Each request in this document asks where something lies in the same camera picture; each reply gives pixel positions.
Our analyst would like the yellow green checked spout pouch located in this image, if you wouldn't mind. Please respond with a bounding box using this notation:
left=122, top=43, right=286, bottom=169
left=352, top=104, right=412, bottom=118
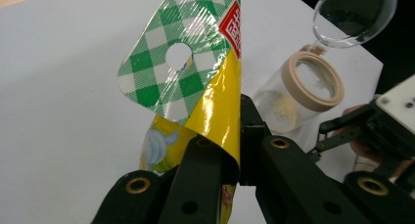
left=115, top=0, right=243, bottom=224

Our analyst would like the white paper sheet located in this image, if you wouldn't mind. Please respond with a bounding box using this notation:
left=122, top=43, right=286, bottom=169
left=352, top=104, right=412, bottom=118
left=0, top=0, right=385, bottom=224

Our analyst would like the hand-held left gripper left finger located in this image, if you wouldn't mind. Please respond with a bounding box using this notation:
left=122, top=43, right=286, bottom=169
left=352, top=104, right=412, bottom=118
left=156, top=135, right=242, bottom=224

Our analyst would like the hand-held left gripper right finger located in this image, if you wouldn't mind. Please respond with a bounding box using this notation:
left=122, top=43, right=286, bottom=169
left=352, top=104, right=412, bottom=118
left=240, top=93, right=371, bottom=224

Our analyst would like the clear jar with beige rim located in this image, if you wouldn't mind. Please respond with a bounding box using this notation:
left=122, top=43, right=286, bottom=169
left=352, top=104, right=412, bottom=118
left=253, top=0, right=398, bottom=136

